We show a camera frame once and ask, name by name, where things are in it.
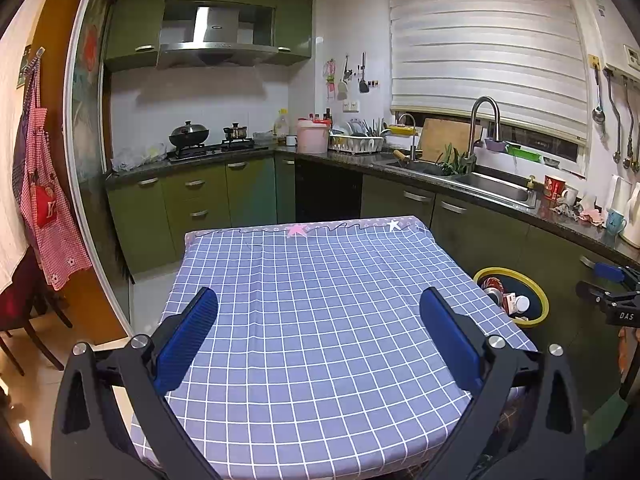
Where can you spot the clear plastic bag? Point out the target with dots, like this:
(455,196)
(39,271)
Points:
(137,157)

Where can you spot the decorated glass sliding door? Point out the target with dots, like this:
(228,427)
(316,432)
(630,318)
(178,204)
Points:
(90,110)

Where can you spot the yellow-rimmed trash bin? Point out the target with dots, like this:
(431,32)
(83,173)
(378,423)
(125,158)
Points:
(542,300)

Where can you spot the steel kitchen sink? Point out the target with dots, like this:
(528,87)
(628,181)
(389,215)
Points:
(495,185)

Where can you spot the crushed red soda can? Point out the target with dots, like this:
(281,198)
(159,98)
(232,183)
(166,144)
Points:
(492,290)

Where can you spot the white kettle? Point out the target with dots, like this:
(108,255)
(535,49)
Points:
(632,220)

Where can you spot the green upper cabinets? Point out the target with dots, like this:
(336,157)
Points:
(135,20)

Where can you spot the white labelled wrapper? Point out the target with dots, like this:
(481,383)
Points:
(507,305)

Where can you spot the small brass tap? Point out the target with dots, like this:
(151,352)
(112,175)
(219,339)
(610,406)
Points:
(530,182)

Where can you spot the white window blind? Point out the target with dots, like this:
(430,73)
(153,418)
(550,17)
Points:
(485,45)

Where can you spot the hanging kitchen utensils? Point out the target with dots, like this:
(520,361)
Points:
(345,77)

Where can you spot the green lower cabinets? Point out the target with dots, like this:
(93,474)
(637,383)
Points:
(200,200)

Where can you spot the wooden cutting board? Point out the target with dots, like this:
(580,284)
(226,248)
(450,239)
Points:
(445,137)

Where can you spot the dark stone countertop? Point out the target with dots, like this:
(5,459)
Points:
(550,217)

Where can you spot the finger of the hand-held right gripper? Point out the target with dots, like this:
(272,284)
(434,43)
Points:
(595,292)
(610,271)

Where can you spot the pink cloth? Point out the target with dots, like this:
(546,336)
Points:
(592,215)

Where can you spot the pink plastic bucket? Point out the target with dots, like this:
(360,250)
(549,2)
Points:
(312,136)

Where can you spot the tall steel faucet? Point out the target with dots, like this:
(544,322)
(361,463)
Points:
(475,125)

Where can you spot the small steel pot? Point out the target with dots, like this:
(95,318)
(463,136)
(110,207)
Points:
(235,132)

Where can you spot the white mug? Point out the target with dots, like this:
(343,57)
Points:
(571,196)

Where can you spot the black built-in appliance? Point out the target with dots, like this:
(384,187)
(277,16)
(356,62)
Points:
(327,190)

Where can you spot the white dish rack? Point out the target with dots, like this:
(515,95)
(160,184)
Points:
(356,144)

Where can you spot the green cabinets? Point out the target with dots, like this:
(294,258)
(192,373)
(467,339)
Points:
(135,20)
(200,200)

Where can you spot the green plastic tray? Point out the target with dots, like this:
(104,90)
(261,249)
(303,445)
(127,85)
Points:
(524,154)

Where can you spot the red mug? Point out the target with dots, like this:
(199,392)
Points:
(554,189)

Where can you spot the yellow oil bottle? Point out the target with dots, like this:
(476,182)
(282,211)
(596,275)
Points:
(281,125)

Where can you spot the steel range hood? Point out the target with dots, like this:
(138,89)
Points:
(215,35)

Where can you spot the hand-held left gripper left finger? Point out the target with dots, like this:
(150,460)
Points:
(187,340)

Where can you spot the grey rag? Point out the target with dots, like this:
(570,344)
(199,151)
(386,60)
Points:
(565,208)

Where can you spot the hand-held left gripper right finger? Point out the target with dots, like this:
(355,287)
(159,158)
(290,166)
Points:
(450,340)

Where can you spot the red checked apron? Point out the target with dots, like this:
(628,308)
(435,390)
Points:
(50,200)

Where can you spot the small steel faucet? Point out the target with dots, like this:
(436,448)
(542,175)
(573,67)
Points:
(412,135)

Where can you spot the teal mug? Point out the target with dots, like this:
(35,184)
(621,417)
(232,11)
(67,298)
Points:
(615,221)

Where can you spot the dark wooden chair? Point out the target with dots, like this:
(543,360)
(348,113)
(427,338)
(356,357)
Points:
(30,310)

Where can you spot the purple sink caddy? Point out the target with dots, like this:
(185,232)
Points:
(495,145)

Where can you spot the white pill bottle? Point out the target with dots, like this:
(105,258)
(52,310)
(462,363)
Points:
(521,304)

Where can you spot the black gas stove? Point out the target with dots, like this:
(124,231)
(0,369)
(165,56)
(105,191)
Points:
(215,150)

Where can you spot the person's right hand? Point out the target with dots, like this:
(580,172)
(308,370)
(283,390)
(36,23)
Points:
(631,345)

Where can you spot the white water heater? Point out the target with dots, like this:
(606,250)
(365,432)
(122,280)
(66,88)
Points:
(610,25)

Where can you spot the black wok with lid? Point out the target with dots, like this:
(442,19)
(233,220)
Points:
(188,135)

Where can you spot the white wall socket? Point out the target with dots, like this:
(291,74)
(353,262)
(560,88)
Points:
(352,106)

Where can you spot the purple checked tablecloth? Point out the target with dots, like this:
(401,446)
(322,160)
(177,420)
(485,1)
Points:
(325,310)

